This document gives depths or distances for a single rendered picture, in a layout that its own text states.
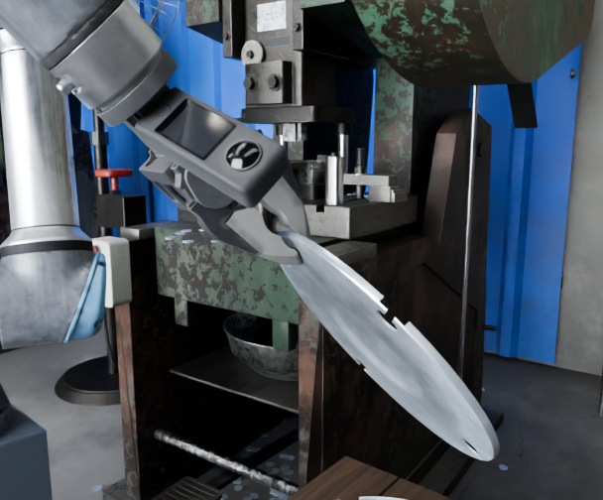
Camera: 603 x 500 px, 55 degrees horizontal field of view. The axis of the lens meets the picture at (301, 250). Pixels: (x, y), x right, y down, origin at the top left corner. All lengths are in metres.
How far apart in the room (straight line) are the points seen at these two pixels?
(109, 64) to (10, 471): 0.58
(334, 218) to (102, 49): 0.70
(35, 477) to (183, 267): 0.51
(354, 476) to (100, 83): 0.65
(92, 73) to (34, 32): 0.04
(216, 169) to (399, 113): 0.98
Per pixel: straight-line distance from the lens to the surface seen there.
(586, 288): 2.28
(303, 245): 0.49
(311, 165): 1.20
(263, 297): 1.07
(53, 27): 0.43
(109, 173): 1.31
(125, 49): 0.43
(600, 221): 2.23
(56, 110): 0.86
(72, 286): 0.80
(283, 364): 1.22
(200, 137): 0.42
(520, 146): 2.21
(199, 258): 1.16
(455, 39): 0.92
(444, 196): 1.36
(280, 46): 1.22
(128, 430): 1.38
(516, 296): 2.28
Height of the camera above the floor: 0.82
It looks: 11 degrees down
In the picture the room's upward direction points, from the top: straight up
